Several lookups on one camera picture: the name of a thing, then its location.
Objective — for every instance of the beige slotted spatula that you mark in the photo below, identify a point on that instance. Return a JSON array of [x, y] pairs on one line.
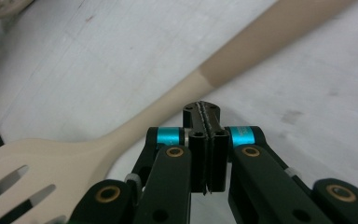
[[245, 53]]

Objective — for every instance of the beige perforated skimmer spoon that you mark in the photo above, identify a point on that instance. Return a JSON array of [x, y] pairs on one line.
[[3, 7]]

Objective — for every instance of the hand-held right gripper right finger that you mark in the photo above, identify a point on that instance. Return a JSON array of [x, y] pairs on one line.
[[217, 155]]

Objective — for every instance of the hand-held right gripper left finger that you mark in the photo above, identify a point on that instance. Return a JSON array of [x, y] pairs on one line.
[[197, 155]]

